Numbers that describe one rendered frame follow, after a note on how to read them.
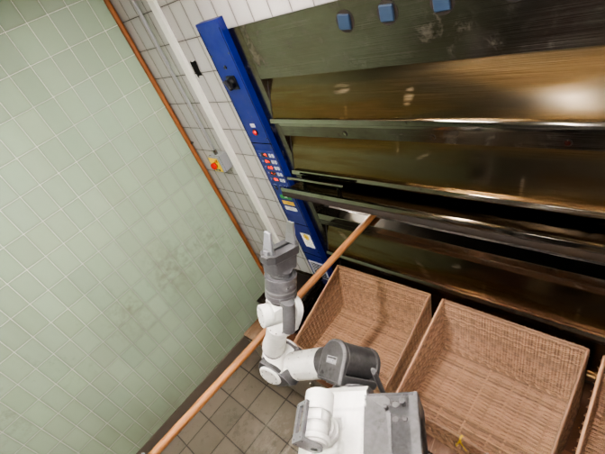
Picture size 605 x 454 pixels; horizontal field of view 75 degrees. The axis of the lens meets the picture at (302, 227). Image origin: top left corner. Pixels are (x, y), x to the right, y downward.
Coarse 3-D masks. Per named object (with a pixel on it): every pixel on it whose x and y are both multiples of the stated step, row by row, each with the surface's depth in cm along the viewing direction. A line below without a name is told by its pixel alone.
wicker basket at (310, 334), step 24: (336, 288) 219; (360, 288) 211; (408, 288) 187; (312, 312) 207; (336, 312) 223; (360, 312) 219; (384, 312) 206; (408, 312) 194; (312, 336) 211; (336, 336) 213; (360, 336) 207; (384, 336) 203; (408, 336) 197; (384, 360) 192; (408, 360) 176; (384, 384) 183
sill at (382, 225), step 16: (352, 224) 188; (384, 224) 176; (400, 224) 173; (416, 240) 165; (432, 240) 159; (448, 240) 156; (464, 240) 153; (480, 240) 150; (480, 256) 147; (496, 256) 142; (512, 256) 139; (528, 256) 136; (544, 256) 134; (544, 272) 133; (560, 272) 129; (576, 272) 125; (592, 272) 123
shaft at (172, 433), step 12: (372, 216) 180; (360, 228) 176; (348, 240) 173; (336, 252) 169; (324, 264) 166; (312, 276) 163; (264, 336) 149; (252, 348) 146; (240, 360) 143; (228, 372) 141; (216, 384) 139; (204, 396) 136; (192, 408) 134; (180, 420) 132; (168, 432) 130; (156, 444) 129
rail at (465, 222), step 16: (288, 192) 178; (304, 192) 170; (384, 208) 142; (400, 208) 139; (464, 224) 123; (480, 224) 119; (496, 224) 117; (544, 240) 108; (560, 240) 105; (576, 240) 103
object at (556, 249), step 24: (336, 192) 168; (360, 192) 163; (384, 192) 158; (408, 192) 153; (384, 216) 144; (408, 216) 137; (456, 216) 130; (480, 216) 127; (504, 216) 124; (528, 216) 121; (552, 216) 118; (576, 216) 116; (504, 240) 116; (528, 240) 111; (600, 240) 104
